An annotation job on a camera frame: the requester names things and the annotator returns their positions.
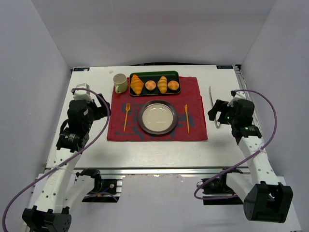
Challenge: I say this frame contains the small striped croissant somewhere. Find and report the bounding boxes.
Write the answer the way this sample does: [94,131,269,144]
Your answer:
[157,76,168,94]

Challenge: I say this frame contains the round bun right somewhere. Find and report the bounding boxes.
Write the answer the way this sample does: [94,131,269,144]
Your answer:
[168,80,180,91]

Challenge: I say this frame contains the blue label sticker left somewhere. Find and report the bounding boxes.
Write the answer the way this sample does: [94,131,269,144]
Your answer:
[73,67,90,72]

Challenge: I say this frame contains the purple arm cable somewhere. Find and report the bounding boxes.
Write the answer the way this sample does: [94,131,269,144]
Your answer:
[194,89,277,200]
[1,88,111,230]

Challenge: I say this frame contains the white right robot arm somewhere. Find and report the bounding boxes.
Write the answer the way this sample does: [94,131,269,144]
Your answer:
[208,98,293,223]

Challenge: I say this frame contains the round bun left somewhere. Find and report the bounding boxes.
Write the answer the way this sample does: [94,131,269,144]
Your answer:
[145,80,156,91]

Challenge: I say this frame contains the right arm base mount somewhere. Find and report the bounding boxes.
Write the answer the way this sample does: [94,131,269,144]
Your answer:
[194,168,253,205]

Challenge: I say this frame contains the metal serving tongs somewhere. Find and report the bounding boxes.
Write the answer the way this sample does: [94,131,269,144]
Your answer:
[208,86,220,129]

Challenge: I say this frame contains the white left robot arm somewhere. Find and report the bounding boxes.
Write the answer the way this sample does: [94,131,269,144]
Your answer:
[22,91,111,232]

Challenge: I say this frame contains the pale green mug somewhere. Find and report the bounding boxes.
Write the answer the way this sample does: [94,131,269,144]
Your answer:
[113,73,128,94]

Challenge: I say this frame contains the orange plastic fork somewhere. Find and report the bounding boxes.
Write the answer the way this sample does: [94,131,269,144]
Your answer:
[123,103,130,132]

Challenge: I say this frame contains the red patterned placemat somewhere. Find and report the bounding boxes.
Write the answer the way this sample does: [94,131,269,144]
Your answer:
[107,77,208,142]

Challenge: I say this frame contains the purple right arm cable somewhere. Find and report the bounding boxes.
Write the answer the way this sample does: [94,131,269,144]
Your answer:
[194,89,277,200]

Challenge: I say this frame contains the round bun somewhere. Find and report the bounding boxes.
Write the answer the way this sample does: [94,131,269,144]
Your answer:
[168,80,180,91]
[145,80,156,91]

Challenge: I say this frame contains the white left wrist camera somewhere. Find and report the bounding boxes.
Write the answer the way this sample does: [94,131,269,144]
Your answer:
[71,83,93,103]

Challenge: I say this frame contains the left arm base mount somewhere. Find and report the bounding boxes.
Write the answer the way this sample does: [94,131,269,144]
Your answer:
[75,169,120,203]

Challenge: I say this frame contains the dark rimmed white plate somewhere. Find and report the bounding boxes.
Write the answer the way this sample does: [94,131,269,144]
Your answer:
[137,100,178,135]

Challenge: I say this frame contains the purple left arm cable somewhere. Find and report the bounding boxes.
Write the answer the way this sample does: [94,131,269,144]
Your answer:
[1,88,111,230]

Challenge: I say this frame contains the dark green serving tray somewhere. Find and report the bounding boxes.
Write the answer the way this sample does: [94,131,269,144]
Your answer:
[129,71,181,97]

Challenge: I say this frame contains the large striped croissant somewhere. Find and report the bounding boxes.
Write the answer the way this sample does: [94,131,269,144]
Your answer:
[130,74,144,95]

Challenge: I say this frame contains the orange plastic knife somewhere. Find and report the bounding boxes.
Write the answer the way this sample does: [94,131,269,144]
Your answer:
[184,104,190,134]

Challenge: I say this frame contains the blue label sticker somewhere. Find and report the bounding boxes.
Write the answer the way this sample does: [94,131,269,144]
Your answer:
[216,65,234,69]
[73,67,90,72]

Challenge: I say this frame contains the blue label sticker right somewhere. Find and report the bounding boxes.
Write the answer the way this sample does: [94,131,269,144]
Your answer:
[216,65,234,69]

